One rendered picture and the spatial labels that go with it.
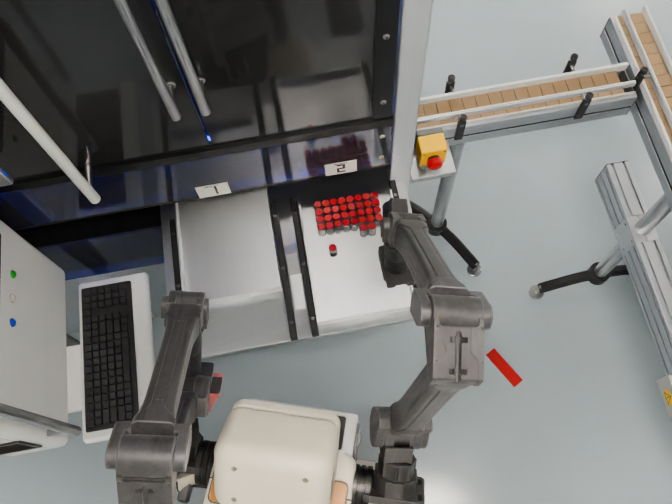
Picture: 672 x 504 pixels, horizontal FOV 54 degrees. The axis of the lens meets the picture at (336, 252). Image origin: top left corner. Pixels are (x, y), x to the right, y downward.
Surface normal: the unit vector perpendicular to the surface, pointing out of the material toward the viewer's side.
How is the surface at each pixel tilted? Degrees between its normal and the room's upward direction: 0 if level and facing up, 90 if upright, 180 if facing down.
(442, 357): 17
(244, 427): 42
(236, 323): 0
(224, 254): 0
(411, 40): 90
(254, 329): 0
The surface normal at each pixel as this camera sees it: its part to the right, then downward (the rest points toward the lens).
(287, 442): 0.07, -0.89
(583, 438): -0.04, -0.37
